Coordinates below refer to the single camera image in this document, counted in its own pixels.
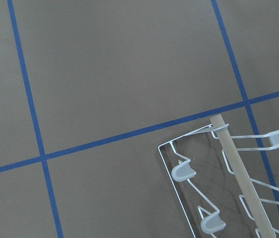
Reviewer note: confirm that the wooden dowel rod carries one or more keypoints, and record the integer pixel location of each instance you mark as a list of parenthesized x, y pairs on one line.
[(254, 204)]

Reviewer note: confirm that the white wire cup holder rack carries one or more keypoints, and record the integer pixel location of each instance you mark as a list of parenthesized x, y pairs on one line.
[(211, 222)]

